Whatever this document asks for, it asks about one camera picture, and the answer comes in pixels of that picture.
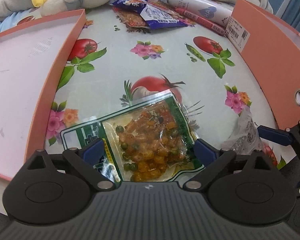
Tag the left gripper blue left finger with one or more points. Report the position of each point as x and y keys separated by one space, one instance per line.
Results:
x=93 y=152

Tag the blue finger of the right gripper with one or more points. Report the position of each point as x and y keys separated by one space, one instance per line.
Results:
x=274 y=135

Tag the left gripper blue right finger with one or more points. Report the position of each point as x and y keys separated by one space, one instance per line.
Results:
x=204 y=152

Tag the grey clear snack packet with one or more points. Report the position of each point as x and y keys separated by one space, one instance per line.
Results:
x=244 y=138

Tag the green pea snack packet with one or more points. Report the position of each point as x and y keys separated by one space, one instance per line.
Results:
x=151 y=140

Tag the pink storage box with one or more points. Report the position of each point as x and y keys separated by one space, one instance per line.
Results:
x=271 y=49

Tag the floral tomato bed sheet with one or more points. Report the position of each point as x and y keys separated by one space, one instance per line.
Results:
x=109 y=68

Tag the pink box lid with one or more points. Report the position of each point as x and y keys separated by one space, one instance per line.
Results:
x=32 y=58

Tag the red sausage stick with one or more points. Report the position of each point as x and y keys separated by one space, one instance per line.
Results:
x=202 y=21

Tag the white spray bottle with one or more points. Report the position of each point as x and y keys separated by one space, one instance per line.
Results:
x=215 y=11

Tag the blue orange snack packet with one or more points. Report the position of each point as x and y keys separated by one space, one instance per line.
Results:
x=155 y=18

